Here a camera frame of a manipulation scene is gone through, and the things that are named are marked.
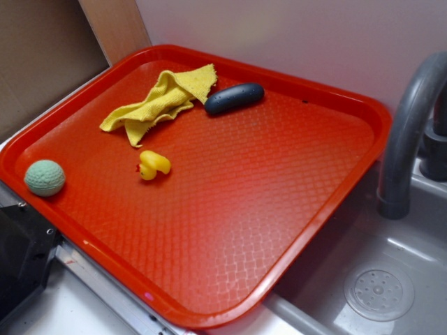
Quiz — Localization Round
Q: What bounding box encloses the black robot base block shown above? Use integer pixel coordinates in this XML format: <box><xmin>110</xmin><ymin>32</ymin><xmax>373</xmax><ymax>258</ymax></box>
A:
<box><xmin>1</xmin><ymin>202</ymin><xmax>61</xmax><ymax>325</ymax></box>

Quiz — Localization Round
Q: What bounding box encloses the dark plastic pickle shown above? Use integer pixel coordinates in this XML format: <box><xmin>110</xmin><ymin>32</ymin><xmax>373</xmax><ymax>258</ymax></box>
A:
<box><xmin>204</xmin><ymin>82</ymin><xmax>265</xmax><ymax>115</ymax></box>

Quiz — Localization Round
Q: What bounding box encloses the red plastic tray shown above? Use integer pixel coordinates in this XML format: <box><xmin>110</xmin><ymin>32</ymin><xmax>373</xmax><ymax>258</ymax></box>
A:
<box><xmin>1</xmin><ymin>45</ymin><xmax>391</xmax><ymax>329</ymax></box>

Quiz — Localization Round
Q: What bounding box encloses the yellow rubber duck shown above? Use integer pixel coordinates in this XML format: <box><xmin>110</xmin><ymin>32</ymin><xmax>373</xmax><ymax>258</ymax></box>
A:
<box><xmin>136</xmin><ymin>150</ymin><xmax>171</xmax><ymax>181</ymax></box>

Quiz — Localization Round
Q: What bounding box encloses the yellow cloth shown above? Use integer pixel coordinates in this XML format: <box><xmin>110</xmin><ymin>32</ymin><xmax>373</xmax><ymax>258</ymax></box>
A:
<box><xmin>99</xmin><ymin>64</ymin><xmax>218</xmax><ymax>148</ymax></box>

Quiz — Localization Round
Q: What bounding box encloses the grey toy sink basin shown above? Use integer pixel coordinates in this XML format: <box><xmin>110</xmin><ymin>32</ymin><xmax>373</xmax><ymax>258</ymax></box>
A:
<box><xmin>265</xmin><ymin>167</ymin><xmax>446</xmax><ymax>334</ymax></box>

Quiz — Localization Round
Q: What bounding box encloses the grey curved faucet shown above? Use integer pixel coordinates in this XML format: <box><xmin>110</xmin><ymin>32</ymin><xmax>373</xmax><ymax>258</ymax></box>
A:
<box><xmin>377</xmin><ymin>51</ymin><xmax>446</xmax><ymax>219</ymax></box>

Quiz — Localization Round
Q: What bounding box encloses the green textured ball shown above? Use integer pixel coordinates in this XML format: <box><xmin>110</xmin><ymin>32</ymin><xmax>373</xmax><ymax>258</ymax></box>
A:
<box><xmin>24</xmin><ymin>160</ymin><xmax>66</xmax><ymax>198</ymax></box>

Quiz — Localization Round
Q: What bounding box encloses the dark grey faucet knob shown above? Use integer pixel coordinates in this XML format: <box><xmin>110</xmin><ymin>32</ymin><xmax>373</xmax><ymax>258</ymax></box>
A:
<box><xmin>418</xmin><ymin>90</ymin><xmax>447</xmax><ymax>181</ymax></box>

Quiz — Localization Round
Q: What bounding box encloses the brown cardboard panel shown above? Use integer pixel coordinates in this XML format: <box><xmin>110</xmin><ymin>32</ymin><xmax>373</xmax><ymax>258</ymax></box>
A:
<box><xmin>1</xmin><ymin>1</ymin><xmax>108</xmax><ymax>140</ymax></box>

